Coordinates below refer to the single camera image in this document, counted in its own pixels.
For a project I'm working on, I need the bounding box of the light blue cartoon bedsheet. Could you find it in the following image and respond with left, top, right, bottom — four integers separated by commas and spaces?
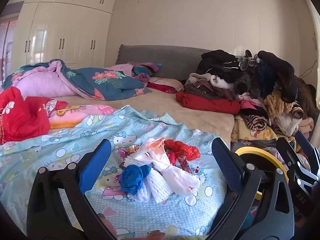
0, 105, 233, 240

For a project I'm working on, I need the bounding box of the brown dotted garment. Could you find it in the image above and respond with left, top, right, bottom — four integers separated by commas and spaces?
184, 82, 241, 101

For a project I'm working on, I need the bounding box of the cream fleece garment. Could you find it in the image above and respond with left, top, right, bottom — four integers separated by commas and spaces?
275, 115, 301, 137

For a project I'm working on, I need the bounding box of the yellow-rimmed black trash bin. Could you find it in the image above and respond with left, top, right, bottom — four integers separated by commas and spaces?
231, 146, 290, 205

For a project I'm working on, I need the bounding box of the grey headboard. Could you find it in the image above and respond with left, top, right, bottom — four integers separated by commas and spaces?
115, 44, 213, 81

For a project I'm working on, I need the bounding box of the striped pillow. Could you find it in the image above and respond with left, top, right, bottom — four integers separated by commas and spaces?
127, 61, 163, 77

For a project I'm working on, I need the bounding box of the white foam fruit net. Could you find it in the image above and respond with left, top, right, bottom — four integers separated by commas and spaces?
126, 180, 152, 203
124, 152, 153, 167
146, 171, 174, 204

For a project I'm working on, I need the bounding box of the yellow cartoon blanket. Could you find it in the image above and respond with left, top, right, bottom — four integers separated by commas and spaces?
230, 115, 278, 142

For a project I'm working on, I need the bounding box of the white plastic bag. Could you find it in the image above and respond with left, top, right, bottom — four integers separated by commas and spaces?
136, 137, 201, 196

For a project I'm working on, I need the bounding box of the thin wall cable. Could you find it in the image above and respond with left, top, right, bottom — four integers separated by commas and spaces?
299, 61, 320, 80

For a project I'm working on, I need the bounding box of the brown plush blanket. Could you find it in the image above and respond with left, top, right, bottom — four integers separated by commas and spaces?
295, 76, 317, 121

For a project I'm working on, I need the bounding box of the beige bed sheet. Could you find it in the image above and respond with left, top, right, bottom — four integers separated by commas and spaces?
52, 89, 235, 143

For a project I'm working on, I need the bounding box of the white fleece garment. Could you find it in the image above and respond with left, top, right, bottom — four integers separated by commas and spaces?
187, 72, 241, 91

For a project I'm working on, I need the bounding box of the tiger striped cloth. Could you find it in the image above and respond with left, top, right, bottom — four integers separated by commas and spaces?
241, 114, 270, 131

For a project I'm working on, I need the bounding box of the black plush garment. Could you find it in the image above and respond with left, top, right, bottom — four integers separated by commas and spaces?
257, 51, 298, 103

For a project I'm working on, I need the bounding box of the white curtain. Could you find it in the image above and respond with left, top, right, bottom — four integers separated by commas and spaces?
299, 0, 320, 63

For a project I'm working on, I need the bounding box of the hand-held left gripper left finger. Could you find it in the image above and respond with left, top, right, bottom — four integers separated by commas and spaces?
26, 139, 118, 240

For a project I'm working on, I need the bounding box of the tan fuzzy garment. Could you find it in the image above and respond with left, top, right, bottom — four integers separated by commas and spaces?
264, 94, 305, 121

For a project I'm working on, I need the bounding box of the shiny pink candy wrapper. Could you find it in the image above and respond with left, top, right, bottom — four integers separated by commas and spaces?
117, 145, 139, 158

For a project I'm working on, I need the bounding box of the white wardrobe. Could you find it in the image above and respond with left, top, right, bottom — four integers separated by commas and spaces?
5, 0, 117, 68

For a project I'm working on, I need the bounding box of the blue floral quilt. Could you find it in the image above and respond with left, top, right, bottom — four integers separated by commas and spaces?
1, 59, 148, 101

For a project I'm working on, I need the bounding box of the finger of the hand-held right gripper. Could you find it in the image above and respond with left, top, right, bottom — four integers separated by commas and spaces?
294, 131, 320, 180
276, 137, 319, 217

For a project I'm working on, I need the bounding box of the red snack packet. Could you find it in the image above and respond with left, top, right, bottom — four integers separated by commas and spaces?
176, 154, 193, 174

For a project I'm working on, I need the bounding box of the pink cartoon blanket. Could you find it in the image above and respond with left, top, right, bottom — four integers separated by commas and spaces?
46, 99, 118, 130

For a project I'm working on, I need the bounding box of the person's left hand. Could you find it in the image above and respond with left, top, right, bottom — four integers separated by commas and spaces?
98, 212, 118, 240

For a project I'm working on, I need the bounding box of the grey cloth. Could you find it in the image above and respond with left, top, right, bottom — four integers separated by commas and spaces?
239, 50, 261, 71

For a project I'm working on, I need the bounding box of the dark red cloth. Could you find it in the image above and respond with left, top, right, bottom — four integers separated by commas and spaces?
146, 81, 178, 95

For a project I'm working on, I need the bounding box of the beige pillow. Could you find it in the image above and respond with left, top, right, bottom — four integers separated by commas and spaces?
146, 77, 185, 95

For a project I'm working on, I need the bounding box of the red plastic bag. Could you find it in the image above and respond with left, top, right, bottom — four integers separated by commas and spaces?
164, 140, 201, 162

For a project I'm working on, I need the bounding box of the red folded garment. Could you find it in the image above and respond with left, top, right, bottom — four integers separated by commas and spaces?
176, 91, 241, 115

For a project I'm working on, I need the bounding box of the dark blue fuzzy garment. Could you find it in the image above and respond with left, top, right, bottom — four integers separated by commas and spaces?
255, 62, 278, 98

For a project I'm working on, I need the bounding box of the red floral quilt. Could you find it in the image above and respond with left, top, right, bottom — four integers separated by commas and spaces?
0, 86, 68, 145

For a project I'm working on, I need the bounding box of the black jacket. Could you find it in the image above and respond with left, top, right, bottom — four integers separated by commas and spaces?
196, 50, 242, 83

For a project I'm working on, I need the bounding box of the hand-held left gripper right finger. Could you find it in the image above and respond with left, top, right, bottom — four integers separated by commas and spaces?
205, 137, 295, 240

